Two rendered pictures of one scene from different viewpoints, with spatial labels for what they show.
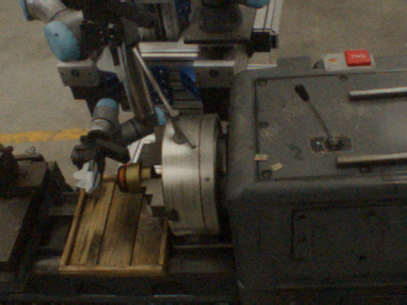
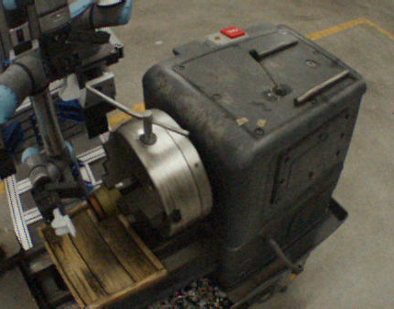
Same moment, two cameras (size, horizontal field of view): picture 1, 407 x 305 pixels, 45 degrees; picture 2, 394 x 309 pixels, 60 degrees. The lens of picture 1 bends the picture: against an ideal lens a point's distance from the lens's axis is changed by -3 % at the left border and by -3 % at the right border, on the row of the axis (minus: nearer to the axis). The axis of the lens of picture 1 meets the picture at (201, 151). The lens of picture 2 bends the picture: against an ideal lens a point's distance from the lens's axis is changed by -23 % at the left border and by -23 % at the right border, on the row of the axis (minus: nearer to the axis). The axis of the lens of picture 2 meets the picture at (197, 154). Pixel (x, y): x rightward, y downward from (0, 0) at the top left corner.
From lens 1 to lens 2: 0.58 m
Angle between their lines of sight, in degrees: 31
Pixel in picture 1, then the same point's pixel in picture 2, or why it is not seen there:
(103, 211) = (73, 251)
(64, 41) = (5, 99)
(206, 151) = (181, 139)
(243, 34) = (109, 51)
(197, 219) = (196, 209)
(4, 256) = not seen: outside the picture
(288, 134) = (243, 96)
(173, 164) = (159, 165)
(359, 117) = (275, 68)
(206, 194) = (201, 180)
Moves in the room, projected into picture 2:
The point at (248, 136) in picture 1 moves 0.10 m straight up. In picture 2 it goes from (213, 109) to (213, 76)
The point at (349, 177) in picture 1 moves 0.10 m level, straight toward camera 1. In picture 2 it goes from (310, 109) to (330, 134)
